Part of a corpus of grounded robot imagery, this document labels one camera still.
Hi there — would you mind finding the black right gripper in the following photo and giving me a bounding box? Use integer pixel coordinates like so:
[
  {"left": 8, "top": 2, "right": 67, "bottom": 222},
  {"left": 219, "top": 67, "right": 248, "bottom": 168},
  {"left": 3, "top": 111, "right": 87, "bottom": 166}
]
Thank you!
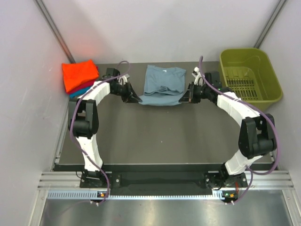
[{"left": 179, "top": 82, "right": 210, "bottom": 104}]

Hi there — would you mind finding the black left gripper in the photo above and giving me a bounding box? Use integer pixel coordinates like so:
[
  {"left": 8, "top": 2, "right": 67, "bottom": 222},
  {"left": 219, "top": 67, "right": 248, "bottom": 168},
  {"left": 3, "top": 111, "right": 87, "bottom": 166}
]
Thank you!
[{"left": 111, "top": 81, "right": 142, "bottom": 103}]

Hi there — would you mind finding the grey blue t shirt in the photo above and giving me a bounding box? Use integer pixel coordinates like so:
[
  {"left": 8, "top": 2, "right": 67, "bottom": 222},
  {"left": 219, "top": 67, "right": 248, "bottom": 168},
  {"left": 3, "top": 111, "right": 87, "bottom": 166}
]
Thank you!
[{"left": 139, "top": 65, "right": 186, "bottom": 106}]

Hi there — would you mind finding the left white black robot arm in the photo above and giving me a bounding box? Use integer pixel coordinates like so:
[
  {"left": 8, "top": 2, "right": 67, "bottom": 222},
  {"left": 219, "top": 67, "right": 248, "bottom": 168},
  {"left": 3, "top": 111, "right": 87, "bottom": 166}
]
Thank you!
[{"left": 68, "top": 68, "right": 141, "bottom": 188}]

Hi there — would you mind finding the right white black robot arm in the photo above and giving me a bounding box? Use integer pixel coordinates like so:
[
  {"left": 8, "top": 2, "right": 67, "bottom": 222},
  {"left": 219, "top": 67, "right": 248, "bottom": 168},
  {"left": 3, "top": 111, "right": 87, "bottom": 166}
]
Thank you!
[{"left": 179, "top": 67, "right": 277, "bottom": 188}]

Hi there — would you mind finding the magenta folded t shirt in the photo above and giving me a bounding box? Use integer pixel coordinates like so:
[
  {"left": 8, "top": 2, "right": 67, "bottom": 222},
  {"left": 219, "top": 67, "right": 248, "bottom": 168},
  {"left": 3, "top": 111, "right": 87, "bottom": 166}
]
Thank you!
[{"left": 68, "top": 65, "right": 99, "bottom": 95}]

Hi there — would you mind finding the teal folded t shirt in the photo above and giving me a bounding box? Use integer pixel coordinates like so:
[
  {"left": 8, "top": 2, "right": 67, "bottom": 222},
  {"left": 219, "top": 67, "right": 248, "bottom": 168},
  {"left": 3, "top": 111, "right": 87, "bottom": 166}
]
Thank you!
[{"left": 69, "top": 86, "right": 91, "bottom": 98}]

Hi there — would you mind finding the olive green plastic basket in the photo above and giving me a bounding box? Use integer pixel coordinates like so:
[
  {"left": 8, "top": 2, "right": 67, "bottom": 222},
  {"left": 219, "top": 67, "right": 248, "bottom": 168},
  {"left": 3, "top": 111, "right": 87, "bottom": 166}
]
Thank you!
[{"left": 219, "top": 48, "right": 283, "bottom": 111}]

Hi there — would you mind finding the orange folded t shirt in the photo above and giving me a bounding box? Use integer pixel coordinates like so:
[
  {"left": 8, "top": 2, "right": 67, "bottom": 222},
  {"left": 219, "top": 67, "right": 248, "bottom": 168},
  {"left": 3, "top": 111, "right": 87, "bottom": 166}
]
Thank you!
[{"left": 62, "top": 59, "right": 99, "bottom": 94}]

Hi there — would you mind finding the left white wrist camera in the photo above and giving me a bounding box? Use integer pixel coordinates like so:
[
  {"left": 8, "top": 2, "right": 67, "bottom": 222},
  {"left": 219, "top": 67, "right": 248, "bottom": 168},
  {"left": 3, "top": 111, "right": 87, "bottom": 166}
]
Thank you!
[{"left": 118, "top": 74, "right": 129, "bottom": 85}]

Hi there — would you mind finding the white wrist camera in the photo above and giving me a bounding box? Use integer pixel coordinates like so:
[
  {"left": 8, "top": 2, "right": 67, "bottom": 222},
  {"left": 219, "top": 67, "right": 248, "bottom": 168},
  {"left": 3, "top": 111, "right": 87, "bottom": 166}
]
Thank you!
[
  {"left": 192, "top": 67, "right": 203, "bottom": 86},
  {"left": 118, "top": 74, "right": 129, "bottom": 85}
]

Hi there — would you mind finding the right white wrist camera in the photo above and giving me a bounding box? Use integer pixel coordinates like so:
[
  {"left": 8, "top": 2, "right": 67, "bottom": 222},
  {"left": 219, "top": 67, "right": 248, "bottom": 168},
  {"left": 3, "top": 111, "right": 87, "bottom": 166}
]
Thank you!
[{"left": 192, "top": 67, "right": 203, "bottom": 86}]

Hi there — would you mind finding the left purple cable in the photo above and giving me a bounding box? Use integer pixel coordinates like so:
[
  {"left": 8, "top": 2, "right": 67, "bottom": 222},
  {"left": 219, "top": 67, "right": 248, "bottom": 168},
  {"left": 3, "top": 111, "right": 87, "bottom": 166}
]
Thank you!
[{"left": 70, "top": 60, "right": 131, "bottom": 205}]

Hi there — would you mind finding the purple cable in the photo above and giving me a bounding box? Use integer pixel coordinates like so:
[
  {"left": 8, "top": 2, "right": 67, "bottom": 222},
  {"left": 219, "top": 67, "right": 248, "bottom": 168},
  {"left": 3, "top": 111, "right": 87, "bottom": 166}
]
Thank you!
[
  {"left": 198, "top": 56, "right": 281, "bottom": 205},
  {"left": 70, "top": 60, "right": 131, "bottom": 205}
]

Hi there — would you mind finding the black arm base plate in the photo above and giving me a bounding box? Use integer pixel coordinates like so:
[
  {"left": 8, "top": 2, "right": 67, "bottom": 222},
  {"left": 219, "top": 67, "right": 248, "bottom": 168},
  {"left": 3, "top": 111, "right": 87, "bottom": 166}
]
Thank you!
[{"left": 79, "top": 172, "right": 247, "bottom": 189}]

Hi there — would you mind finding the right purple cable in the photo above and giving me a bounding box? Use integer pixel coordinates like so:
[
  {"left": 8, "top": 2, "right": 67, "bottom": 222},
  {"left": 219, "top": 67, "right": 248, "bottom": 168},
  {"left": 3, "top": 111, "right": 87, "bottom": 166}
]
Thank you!
[{"left": 198, "top": 56, "right": 281, "bottom": 205}]

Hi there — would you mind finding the aluminium frame rail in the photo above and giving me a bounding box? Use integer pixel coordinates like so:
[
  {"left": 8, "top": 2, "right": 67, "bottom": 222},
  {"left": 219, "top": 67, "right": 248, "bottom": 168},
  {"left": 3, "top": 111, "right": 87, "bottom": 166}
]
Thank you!
[{"left": 38, "top": 170, "right": 294, "bottom": 190}]

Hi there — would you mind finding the perforated cable duct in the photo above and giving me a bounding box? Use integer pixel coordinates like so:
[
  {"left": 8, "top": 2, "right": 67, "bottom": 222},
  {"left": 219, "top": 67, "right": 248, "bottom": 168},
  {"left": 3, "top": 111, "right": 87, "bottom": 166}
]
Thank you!
[{"left": 47, "top": 190, "right": 236, "bottom": 200}]

